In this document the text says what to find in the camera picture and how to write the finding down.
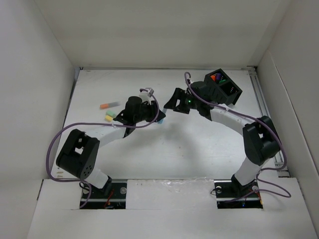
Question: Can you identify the blue cap translucent highlighter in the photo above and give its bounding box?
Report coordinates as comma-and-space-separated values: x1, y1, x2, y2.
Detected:
158, 108, 167, 124

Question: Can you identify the pale yellow cap translucent highlighter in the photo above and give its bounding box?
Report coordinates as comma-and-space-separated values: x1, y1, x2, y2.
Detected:
105, 116, 113, 122

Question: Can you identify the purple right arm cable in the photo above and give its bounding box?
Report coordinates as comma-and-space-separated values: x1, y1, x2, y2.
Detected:
183, 72, 292, 203

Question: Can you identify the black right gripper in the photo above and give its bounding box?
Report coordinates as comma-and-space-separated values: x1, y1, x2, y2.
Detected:
163, 88, 200, 114

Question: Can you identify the mint cap translucent highlighter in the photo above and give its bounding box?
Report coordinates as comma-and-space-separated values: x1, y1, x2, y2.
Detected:
106, 111, 116, 118

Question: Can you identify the black two-compartment organizer box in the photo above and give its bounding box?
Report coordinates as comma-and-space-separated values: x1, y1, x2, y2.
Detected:
204, 69, 242, 106

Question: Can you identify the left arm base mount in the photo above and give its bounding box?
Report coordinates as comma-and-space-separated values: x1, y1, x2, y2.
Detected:
79, 179, 128, 210

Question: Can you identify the peach cap translucent highlighter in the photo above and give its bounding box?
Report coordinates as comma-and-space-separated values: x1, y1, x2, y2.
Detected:
100, 102, 121, 110

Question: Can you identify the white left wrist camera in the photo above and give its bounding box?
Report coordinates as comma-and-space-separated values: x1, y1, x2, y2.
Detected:
139, 88, 154, 104

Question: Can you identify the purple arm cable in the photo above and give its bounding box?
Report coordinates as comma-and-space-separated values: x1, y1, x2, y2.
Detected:
45, 87, 160, 209
183, 72, 292, 203

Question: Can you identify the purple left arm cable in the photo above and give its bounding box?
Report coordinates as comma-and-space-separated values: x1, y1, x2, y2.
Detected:
45, 87, 160, 209

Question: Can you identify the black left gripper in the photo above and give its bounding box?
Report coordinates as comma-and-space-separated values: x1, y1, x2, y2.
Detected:
134, 100, 165, 123

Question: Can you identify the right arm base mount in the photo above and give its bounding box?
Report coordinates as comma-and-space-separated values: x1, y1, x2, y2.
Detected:
210, 180, 263, 209

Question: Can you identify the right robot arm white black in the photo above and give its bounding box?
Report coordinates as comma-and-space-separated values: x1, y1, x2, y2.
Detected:
164, 79, 281, 199

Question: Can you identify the aluminium rail right side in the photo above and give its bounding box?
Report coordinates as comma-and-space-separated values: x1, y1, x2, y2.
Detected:
249, 67, 290, 177

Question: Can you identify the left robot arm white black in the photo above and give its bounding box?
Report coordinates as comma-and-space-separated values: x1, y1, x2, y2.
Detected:
56, 96, 165, 198

